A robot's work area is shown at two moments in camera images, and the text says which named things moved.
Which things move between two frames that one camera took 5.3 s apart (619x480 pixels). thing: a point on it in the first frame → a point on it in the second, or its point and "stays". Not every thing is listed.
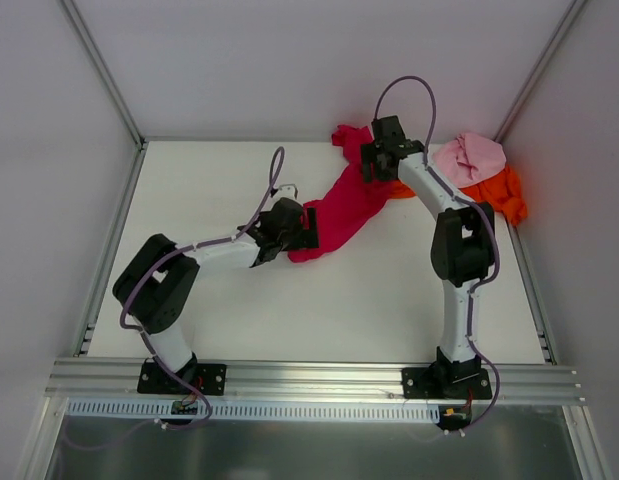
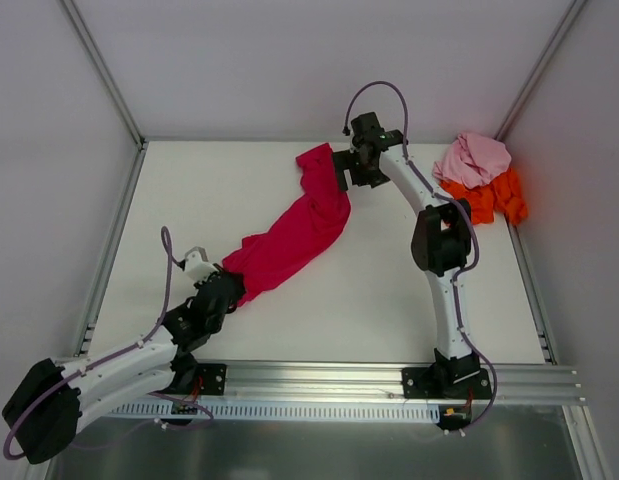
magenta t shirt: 356,202 → 315,221
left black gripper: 310,226 → 230,286
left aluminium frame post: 104,71 stays
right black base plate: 445,383 stays
